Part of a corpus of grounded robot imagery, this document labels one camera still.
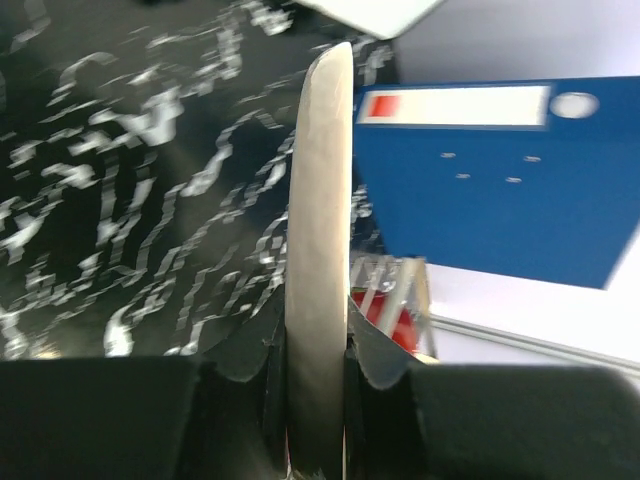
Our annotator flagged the blue ring binder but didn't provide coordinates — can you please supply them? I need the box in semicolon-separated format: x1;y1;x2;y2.
354;76;639;288

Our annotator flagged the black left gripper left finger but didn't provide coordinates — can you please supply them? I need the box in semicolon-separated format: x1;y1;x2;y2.
1;290;288;479

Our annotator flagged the cream and blue plate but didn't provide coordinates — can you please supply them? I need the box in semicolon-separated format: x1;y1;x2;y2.
285;42;354;479

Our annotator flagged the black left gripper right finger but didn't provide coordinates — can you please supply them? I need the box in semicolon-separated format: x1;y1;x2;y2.
345;306;639;479

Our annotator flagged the red bowl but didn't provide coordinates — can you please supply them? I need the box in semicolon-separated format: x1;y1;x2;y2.
352;287;419;353

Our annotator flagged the wire dish rack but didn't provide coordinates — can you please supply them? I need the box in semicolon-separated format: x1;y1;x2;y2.
350;253;438;364

